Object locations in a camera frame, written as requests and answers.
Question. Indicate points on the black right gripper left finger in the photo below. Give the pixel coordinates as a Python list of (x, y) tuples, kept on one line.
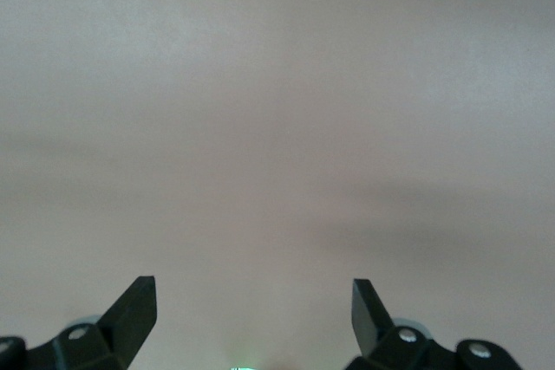
[(121, 335)]

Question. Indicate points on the brown table cover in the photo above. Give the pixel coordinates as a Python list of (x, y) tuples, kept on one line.
[(277, 84)]

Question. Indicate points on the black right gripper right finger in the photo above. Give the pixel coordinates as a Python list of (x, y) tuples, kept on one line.
[(390, 348)]

